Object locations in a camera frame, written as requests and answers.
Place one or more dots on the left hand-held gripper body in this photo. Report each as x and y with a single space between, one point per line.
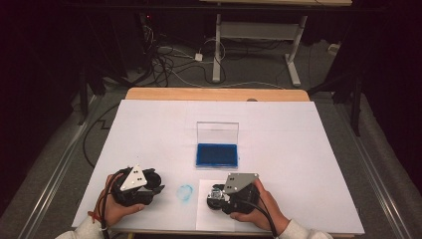
134 181

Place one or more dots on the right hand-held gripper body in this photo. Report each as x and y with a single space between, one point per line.
239 182

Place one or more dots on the black round stamp cap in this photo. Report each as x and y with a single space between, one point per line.
158 179

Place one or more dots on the small white paper sheet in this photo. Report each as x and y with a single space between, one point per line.
205 220

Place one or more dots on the person's left hand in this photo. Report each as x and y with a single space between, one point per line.
114 212

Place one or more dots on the person's right hand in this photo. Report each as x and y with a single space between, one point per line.
265 215

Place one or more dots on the blue ink pad clear lid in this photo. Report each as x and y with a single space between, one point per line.
216 155

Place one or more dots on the large white table cover sheet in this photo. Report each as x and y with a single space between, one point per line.
159 132

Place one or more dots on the wooden table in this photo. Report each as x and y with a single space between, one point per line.
215 94

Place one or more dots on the black metal stand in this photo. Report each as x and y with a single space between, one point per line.
83 99

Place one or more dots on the white power adapter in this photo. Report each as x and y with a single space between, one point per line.
198 57

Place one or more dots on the aluminium floor rail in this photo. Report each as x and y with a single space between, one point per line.
56 176
375 186

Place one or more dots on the white metal desk frame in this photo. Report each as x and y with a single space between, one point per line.
258 31

